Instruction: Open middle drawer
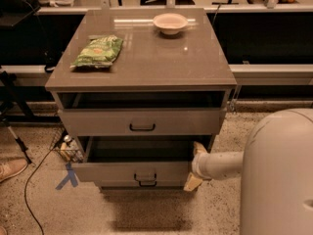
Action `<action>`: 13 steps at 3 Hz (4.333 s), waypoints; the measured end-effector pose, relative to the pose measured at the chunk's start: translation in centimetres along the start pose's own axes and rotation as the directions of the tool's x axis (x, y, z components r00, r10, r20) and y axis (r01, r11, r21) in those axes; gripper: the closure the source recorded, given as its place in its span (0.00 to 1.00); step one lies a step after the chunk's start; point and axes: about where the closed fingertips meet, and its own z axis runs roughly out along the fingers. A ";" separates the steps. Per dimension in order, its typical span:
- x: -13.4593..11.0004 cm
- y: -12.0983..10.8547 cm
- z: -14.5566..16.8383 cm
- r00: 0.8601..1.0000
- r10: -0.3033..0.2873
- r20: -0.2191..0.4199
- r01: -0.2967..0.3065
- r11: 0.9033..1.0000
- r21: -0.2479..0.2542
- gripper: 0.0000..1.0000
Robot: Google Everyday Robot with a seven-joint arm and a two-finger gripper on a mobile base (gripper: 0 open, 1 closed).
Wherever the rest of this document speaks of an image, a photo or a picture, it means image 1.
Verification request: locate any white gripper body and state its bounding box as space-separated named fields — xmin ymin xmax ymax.
xmin=192 ymin=153 xmax=212 ymax=179

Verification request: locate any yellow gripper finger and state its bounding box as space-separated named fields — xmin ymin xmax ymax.
xmin=184 ymin=172 xmax=202 ymax=192
xmin=193 ymin=142 xmax=207 ymax=155

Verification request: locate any grey drawer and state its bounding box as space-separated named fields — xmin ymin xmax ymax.
xmin=59 ymin=109 xmax=226 ymax=136
xmin=72 ymin=135 xmax=211 ymax=183
xmin=95 ymin=180 xmax=185 ymax=188

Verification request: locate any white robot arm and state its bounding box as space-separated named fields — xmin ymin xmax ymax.
xmin=184 ymin=109 xmax=313 ymax=235

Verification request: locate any grey drawer cabinet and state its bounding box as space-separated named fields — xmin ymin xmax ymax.
xmin=44 ymin=7 xmax=238 ymax=193

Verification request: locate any blue tape cross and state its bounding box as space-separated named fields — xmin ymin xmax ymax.
xmin=56 ymin=163 xmax=78 ymax=190

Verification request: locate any white bowl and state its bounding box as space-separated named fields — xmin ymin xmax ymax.
xmin=153 ymin=13 xmax=188 ymax=35

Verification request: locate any green chip bag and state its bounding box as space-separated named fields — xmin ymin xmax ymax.
xmin=71 ymin=35 xmax=123 ymax=69

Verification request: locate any tan shoe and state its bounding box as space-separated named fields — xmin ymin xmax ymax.
xmin=0 ymin=159 xmax=28 ymax=182

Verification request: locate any black tripod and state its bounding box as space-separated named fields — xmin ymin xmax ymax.
xmin=0 ymin=66 xmax=33 ymax=165

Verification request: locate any wire basket with bottles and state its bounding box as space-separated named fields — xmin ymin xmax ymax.
xmin=50 ymin=127 xmax=84 ymax=163

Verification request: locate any black floor cable left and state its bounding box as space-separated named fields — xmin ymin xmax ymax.
xmin=23 ymin=147 xmax=57 ymax=235

